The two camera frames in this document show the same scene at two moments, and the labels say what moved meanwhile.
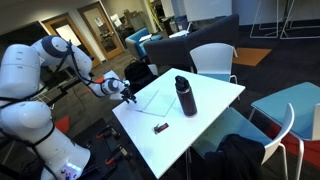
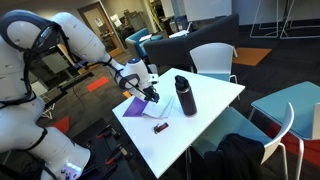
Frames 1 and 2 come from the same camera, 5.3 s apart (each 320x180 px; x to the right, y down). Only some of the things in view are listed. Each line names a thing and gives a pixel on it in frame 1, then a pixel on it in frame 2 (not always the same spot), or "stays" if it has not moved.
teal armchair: x=135 y=43 stays
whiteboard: x=197 y=10 stays
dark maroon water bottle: x=187 y=96 stays
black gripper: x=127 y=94 -> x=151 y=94
